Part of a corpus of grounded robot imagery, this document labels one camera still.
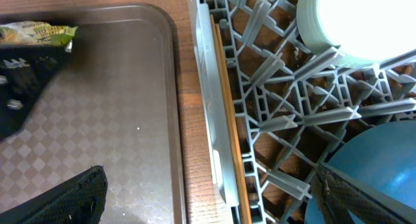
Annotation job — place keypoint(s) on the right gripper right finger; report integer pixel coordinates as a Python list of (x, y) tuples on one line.
[(338, 196)]

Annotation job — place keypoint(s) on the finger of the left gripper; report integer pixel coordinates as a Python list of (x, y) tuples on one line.
[(25, 72)]

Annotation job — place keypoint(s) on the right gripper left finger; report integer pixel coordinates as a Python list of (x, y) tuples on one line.
[(80, 199)]

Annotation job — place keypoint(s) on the green snack wrapper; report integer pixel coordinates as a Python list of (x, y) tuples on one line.
[(36, 33)]

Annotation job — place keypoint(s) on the dark blue plate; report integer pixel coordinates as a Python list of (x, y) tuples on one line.
[(383, 158)]

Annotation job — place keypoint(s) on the mint green bowl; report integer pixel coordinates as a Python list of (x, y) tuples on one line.
[(365, 31)]

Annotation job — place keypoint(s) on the grey dishwasher rack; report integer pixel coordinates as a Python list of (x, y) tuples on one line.
[(274, 110)]

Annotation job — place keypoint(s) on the brown serving tray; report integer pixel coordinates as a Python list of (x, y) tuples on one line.
[(113, 105)]

